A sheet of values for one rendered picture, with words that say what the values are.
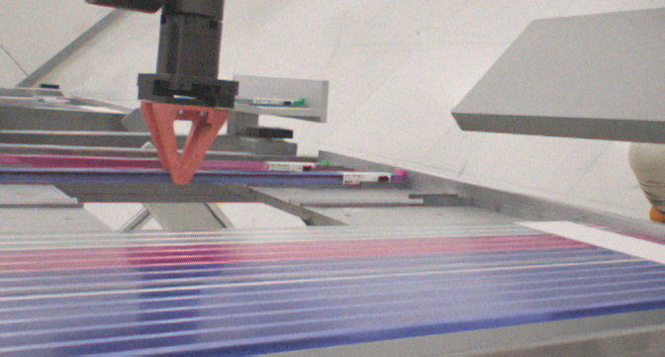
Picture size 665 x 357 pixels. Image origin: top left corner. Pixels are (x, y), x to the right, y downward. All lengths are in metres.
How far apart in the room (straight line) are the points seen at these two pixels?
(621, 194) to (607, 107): 0.85
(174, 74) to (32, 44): 7.74
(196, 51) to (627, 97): 0.56
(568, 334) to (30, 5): 8.19
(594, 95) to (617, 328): 0.74
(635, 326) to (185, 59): 0.48
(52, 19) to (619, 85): 7.67
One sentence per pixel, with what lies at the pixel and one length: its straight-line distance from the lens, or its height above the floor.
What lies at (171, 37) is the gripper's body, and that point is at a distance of 0.72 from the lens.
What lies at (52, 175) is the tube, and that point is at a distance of 0.71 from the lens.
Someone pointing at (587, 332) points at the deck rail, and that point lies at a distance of 0.34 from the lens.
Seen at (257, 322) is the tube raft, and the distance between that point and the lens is 0.30.
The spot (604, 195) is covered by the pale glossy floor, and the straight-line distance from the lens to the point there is 1.90.
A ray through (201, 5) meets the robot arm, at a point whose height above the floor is 1.02.
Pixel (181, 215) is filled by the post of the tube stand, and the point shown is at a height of 0.69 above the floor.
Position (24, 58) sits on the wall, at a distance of 8.40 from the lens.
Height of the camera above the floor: 1.15
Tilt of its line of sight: 24 degrees down
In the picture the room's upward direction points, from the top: 35 degrees counter-clockwise
